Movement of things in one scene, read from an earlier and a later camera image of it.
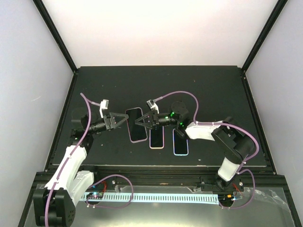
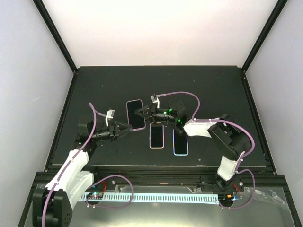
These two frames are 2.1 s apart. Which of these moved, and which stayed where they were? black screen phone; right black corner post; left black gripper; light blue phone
Moved: left black gripper
Stayed: light blue phone; right black corner post; black screen phone
